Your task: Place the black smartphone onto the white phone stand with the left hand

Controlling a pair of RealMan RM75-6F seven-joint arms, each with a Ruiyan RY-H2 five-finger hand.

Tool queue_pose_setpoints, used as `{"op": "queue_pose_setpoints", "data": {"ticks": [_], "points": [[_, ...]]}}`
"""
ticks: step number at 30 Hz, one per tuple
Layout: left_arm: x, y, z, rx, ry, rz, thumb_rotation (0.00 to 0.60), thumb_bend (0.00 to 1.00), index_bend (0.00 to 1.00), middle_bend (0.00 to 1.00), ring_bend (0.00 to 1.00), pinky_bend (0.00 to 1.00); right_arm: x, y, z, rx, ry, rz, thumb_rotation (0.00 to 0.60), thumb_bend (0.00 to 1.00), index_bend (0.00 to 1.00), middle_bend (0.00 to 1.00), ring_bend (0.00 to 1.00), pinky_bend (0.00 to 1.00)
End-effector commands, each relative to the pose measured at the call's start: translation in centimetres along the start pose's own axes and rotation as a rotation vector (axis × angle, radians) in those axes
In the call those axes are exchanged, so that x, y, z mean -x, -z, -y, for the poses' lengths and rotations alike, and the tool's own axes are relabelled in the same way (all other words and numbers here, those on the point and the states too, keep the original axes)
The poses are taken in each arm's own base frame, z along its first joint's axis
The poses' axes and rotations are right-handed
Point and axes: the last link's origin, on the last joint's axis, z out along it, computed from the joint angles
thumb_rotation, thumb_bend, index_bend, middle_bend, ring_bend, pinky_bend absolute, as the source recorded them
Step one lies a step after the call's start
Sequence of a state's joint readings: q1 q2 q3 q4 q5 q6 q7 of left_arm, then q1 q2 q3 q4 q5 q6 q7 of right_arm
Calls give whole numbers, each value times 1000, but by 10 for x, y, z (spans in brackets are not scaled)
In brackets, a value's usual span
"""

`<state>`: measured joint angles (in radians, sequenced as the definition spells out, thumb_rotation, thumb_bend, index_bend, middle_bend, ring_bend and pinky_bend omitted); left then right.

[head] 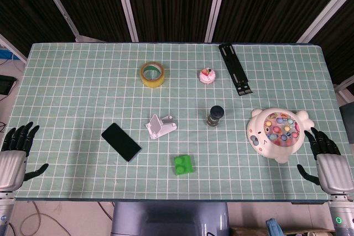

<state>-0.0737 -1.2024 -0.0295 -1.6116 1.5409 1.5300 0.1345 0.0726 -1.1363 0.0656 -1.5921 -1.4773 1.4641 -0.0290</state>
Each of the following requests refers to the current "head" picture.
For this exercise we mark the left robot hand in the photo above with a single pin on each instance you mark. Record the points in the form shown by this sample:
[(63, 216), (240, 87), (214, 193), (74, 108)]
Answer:
[(12, 161)]

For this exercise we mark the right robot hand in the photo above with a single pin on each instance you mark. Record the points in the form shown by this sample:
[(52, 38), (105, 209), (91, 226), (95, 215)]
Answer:
[(330, 168)]

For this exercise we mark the black smartphone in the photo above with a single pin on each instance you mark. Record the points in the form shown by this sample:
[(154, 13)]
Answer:
[(121, 142)]

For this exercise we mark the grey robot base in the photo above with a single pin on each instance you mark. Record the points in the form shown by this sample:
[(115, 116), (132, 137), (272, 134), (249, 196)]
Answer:
[(170, 219)]

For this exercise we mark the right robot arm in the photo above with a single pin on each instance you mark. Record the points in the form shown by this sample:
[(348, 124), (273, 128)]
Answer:
[(341, 214)]

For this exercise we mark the black folding laptop stand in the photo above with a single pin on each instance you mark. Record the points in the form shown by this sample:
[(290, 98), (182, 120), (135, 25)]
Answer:
[(235, 68)]

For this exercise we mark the white phone stand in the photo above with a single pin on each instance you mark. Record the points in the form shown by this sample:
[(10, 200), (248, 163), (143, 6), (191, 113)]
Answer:
[(160, 126)]

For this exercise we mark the white seal fishing toy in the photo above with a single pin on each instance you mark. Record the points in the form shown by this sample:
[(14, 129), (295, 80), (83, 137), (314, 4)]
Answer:
[(276, 135)]

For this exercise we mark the black device on floor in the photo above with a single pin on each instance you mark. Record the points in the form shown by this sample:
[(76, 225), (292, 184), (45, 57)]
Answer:
[(5, 84)]

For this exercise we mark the blue cloth item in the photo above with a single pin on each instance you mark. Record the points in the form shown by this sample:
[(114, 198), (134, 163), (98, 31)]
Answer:
[(272, 227)]

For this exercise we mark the green checkered tablecloth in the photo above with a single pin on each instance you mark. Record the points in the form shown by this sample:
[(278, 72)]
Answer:
[(83, 95)]

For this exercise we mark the black-capped glass bottle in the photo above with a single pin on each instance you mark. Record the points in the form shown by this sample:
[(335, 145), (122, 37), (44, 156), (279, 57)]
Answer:
[(215, 115)]

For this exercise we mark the green building block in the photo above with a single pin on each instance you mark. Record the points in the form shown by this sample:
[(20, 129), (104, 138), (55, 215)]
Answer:
[(184, 165)]

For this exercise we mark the pink toy cake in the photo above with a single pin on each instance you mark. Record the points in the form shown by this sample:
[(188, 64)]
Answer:
[(207, 76)]

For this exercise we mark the yellow tape roll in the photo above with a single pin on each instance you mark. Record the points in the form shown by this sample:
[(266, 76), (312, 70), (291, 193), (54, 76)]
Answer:
[(153, 75)]

